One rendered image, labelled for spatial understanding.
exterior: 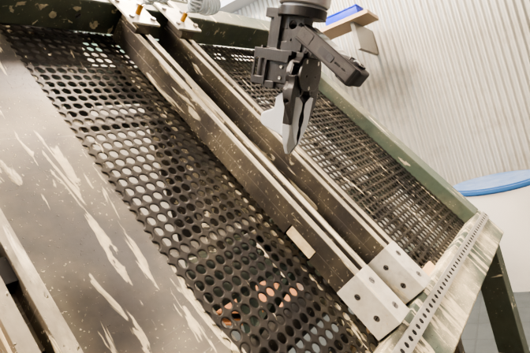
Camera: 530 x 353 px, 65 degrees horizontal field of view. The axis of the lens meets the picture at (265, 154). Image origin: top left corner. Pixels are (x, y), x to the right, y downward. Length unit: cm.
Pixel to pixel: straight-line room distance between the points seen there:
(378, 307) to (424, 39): 316
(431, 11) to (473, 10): 32
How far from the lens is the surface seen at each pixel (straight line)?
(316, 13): 60
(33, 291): 60
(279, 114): 61
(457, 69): 381
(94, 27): 134
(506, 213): 324
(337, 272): 94
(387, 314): 93
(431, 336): 102
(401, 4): 396
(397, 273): 108
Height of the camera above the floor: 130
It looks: 1 degrees up
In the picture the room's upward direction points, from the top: 15 degrees counter-clockwise
